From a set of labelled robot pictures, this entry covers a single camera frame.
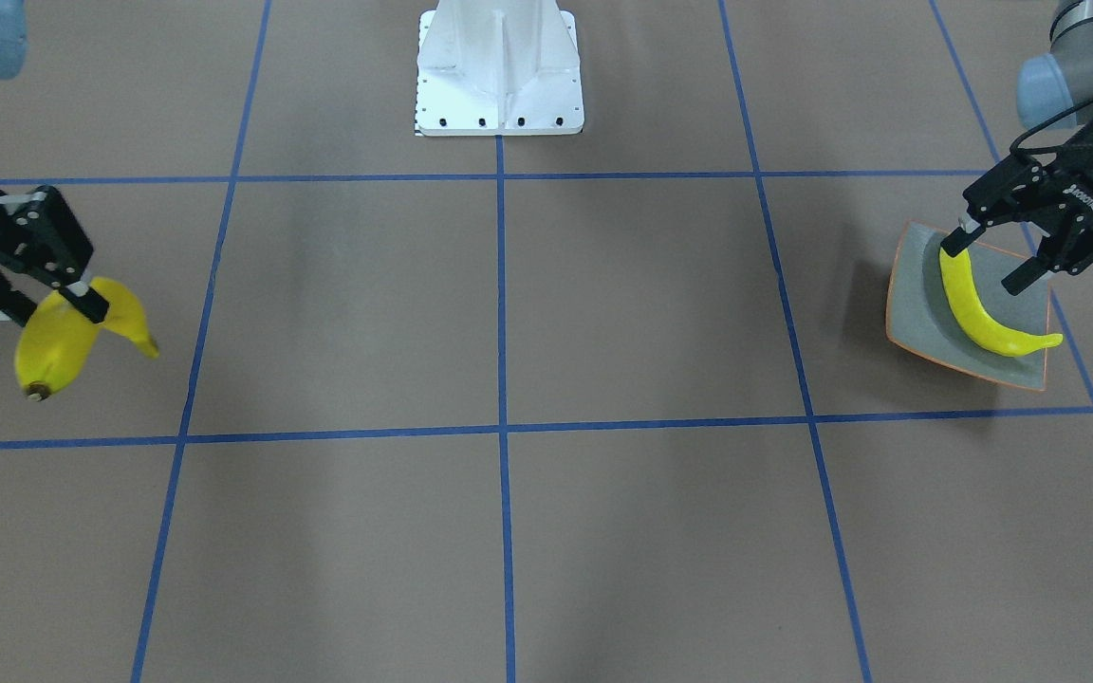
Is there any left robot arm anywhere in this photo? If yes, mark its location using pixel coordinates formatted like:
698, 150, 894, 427
941, 1, 1093, 295

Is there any white camera pedestal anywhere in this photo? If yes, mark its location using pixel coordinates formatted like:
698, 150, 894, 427
414, 1, 585, 136

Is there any yellow banana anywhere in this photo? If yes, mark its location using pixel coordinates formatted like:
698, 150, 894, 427
13, 276, 158, 401
938, 248, 1065, 358

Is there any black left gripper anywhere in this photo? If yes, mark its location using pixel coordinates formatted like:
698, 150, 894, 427
940, 120, 1093, 297

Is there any grey square plate orange rim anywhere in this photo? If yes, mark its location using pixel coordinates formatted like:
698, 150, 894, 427
885, 221, 1051, 392

